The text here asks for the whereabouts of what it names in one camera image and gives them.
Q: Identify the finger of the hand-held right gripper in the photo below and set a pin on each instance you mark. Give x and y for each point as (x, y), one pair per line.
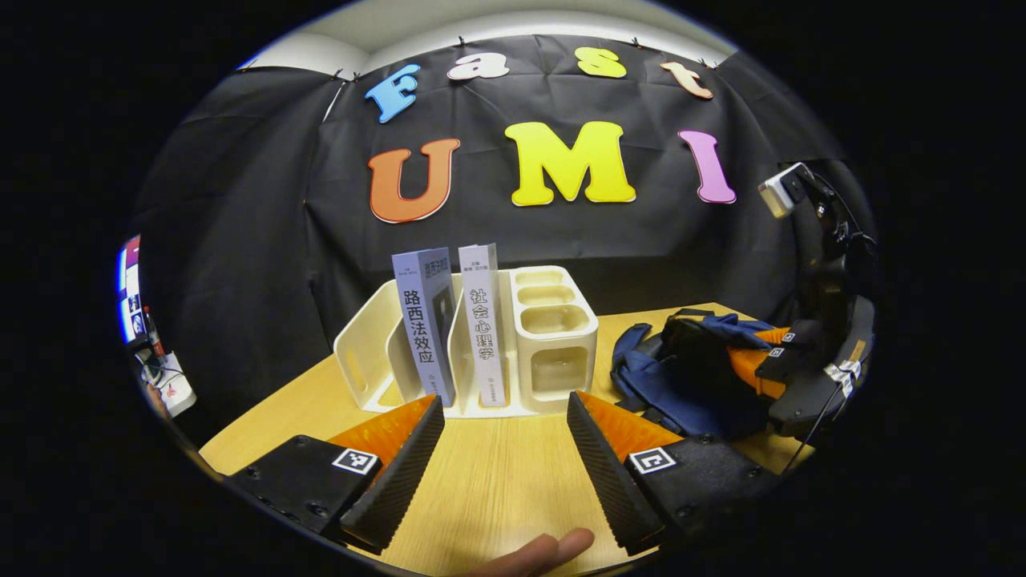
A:
(753, 369)
(789, 334)

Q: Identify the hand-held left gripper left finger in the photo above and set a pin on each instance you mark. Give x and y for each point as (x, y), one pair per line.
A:
(393, 481)

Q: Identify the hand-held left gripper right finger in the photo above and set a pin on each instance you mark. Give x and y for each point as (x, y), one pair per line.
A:
(609, 481)

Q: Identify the blue schoolbag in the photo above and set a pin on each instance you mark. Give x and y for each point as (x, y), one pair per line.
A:
(665, 393)

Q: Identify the grey book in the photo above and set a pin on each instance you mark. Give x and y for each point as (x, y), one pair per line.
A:
(421, 336)

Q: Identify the cream plastic bookshelf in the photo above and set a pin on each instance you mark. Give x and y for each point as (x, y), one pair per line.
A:
(553, 336)

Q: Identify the white book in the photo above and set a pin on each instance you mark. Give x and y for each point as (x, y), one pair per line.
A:
(482, 336)

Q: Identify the white power strip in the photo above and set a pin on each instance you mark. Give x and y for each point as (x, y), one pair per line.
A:
(172, 389)

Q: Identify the computer monitor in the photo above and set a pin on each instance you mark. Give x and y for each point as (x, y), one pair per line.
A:
(128, 288)

